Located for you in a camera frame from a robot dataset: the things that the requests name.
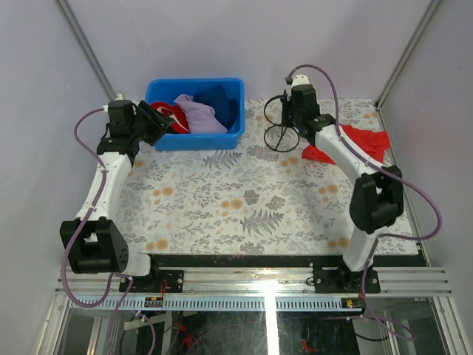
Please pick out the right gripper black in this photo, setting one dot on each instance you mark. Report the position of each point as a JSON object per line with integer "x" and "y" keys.
{"x": 287, "y": 102}

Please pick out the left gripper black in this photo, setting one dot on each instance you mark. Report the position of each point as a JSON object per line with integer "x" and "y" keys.
{"x": 157, "y": 122}

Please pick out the blue plastic bin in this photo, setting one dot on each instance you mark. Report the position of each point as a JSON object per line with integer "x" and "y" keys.
{"x": 166, "y": 90}

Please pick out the black wire hat stand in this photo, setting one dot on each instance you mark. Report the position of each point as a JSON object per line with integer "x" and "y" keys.
{"x": 278, "y": 137}

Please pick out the lilac bucket hat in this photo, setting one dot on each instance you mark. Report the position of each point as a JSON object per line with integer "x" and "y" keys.
{"x": 201, "y": 118}

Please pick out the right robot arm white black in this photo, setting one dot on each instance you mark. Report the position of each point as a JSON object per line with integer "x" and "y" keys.
{"x": 377, "y": 199}

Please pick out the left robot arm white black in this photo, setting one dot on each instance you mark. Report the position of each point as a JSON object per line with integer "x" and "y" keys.
{"x": 92, "y": 240}

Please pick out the red cap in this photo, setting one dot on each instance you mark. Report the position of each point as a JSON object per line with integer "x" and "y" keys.
{"x": 180, "y": 124}

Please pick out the navy blue hat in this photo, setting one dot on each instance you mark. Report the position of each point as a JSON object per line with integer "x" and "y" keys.
{"x": 225, "y": 108}

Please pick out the red cloth hat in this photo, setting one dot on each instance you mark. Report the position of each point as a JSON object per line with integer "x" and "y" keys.
{"x": 375, "y": 144}

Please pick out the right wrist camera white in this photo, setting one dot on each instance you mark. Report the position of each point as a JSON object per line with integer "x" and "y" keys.
{"x": 297, "y": 80}

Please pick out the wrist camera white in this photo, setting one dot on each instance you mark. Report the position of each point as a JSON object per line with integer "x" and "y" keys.
{"x": 297, "y": 80}
{"x": 118, "y": 97}

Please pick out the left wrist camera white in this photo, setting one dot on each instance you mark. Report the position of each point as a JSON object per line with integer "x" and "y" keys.
{"x": 118, "y": 97}

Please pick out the left aluminium frame post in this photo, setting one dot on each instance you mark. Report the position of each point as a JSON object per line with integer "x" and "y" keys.
{"x": 83, "y": 43}

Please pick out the aluminium frame post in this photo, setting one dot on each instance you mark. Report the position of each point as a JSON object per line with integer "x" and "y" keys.
{"x": 423, "y": 24}
{"x": 83, "y": 43}

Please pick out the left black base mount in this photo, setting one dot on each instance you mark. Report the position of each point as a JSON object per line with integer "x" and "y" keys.
{"x": 159, "y": 281}

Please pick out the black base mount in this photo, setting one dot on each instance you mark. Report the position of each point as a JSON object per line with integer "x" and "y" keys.
{"x": 341, "y": 280}
{"x": 159, "y": 281}

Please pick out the aluminium front rail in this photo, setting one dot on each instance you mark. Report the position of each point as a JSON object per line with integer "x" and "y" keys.
{"x": 219, "y": 281}

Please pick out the right aluminium frame post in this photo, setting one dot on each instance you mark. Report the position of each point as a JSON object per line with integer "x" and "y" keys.
{"x": 423, "y": 24}

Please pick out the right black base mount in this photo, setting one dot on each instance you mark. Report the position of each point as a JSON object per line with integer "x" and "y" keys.
{"x": 341, "y": 280}

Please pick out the blue white cable duct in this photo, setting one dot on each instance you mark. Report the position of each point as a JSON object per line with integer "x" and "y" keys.
{"x": 323, "y": 304}

